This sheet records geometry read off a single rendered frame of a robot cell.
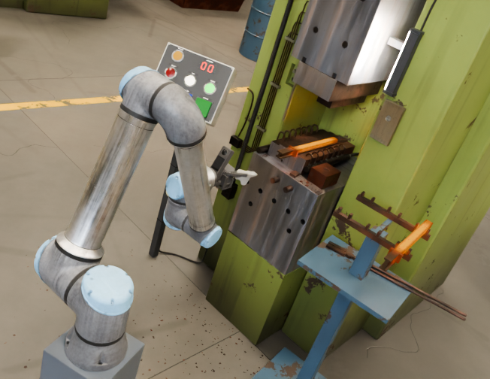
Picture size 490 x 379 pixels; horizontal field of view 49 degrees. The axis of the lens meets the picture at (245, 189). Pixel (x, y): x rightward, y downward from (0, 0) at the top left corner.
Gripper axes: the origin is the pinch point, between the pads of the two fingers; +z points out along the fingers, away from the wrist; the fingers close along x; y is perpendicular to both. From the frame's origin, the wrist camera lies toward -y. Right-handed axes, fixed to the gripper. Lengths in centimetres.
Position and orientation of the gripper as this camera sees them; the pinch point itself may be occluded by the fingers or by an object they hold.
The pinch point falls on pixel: (244, 163)
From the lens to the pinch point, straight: 214.0
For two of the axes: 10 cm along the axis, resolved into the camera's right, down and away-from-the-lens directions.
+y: -2.8, 8.3, 4.9
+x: 7.0, 5.2, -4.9
